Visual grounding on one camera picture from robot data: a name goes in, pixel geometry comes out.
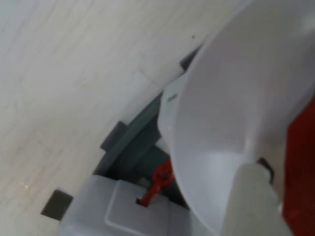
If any white round plate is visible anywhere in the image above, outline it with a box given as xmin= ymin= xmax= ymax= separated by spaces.
xmin=171 ymin=0 xmax=315 ymax=236

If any white toy train wagon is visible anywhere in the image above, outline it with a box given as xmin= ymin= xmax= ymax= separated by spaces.
xmin=58 ymin=158 xmax=197 ymax=236

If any grey circular toy rail track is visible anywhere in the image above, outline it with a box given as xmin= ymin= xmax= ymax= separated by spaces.
xmin=40 ymin=41 xmax=206 ymax=221

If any red tuna sushi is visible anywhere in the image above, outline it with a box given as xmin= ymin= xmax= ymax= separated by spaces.
xmin=280 ymin=98 xmax=315 ymax=229

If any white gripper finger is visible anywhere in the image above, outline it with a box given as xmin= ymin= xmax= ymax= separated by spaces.
xmin=216 ymin=157 xmax=293 ymax=236

